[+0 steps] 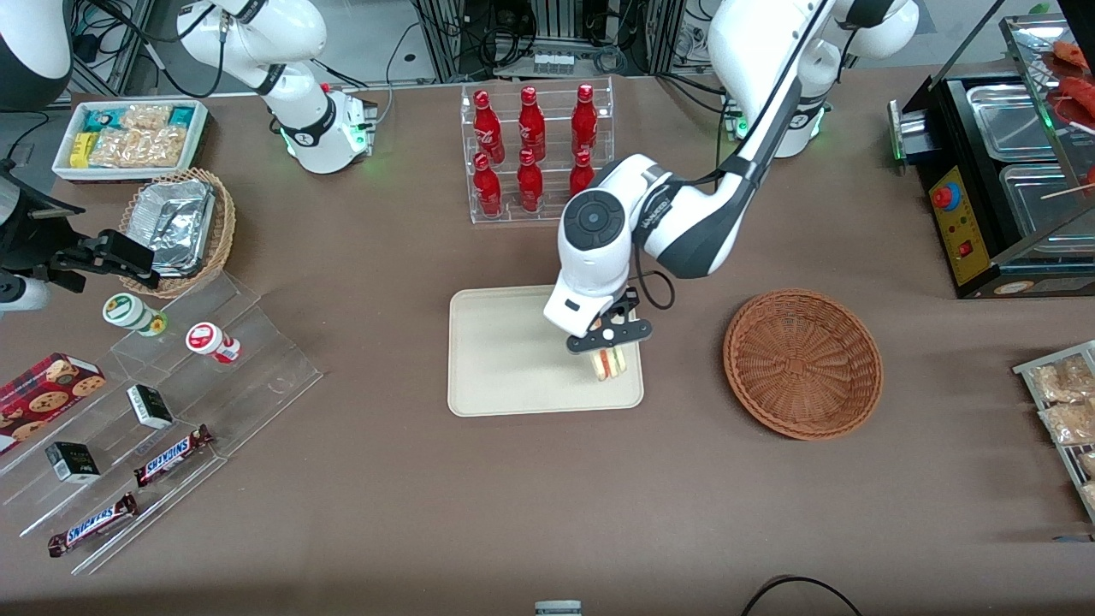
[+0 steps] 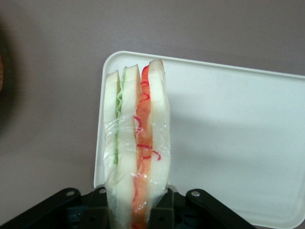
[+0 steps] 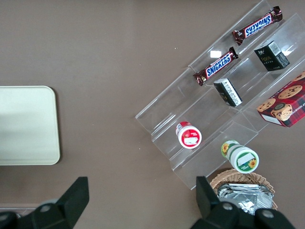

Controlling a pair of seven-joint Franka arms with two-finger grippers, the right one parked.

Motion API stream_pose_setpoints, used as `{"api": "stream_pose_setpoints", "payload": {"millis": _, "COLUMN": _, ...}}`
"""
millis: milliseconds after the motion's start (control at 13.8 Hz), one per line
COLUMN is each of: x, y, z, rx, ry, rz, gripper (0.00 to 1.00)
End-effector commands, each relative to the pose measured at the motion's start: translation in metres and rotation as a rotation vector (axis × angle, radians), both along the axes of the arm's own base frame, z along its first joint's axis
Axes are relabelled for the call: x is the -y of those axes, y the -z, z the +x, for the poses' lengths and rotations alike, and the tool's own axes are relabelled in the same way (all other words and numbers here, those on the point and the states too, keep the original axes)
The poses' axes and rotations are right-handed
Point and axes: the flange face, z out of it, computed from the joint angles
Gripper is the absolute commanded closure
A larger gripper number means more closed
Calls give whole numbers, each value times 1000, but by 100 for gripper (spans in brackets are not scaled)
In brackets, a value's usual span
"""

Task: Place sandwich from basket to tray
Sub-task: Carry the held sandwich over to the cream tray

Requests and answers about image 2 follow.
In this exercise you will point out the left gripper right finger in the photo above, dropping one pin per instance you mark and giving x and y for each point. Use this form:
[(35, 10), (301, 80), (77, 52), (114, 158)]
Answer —
[(162, 214)]

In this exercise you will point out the plastic-wrapped triangle sandwich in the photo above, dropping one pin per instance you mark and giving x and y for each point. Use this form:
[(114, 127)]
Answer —
[(126, 143)]

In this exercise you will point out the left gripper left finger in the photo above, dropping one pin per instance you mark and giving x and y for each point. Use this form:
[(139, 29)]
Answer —
[(97, 210)]

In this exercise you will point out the cream rectangular serving tray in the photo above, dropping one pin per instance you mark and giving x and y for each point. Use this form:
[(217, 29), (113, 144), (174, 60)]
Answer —
[(226, 143)]

